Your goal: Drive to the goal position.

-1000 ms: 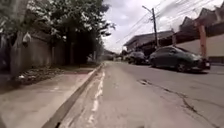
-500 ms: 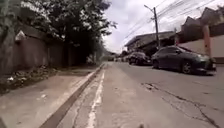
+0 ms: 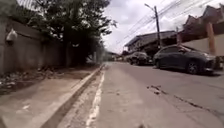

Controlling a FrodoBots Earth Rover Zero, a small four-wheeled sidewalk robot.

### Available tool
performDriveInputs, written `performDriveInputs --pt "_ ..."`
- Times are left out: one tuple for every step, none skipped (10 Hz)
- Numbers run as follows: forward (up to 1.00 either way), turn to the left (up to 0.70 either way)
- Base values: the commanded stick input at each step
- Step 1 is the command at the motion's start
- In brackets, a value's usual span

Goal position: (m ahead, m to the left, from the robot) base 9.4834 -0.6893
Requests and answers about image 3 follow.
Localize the grey concrete road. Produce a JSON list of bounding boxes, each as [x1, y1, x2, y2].
[[84, 61, 224, 128]]

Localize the house with pale wall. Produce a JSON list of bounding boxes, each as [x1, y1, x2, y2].
[[176, 3, 224, 58]]

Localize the grey concrete wall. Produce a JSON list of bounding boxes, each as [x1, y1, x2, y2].
[[0, 14, 73, 75]]

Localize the black car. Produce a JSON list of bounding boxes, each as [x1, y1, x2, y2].
[[125, 51, 154, 67]]

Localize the dark grey car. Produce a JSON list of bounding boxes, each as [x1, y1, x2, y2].
[[152, 44, 221, 75]]

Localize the concrete kerb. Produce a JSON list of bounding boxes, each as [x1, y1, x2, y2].
[[23, 64, 105, 128]]

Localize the overhead wires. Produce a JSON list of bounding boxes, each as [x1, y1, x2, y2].
[[114, 0, 214, 46]]

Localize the building with dark roof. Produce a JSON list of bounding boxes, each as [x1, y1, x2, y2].
[[123, 30, 178, 58]]

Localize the large leafy tree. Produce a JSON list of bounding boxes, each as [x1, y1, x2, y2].
[[19, 0, 118, 68]]

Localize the cracked concrete pavement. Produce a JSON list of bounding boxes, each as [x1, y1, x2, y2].
[[0, 64, 104, 128]]

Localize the utility pole with lamp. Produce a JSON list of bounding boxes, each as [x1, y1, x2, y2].
[[144, 3, 163, 51]]

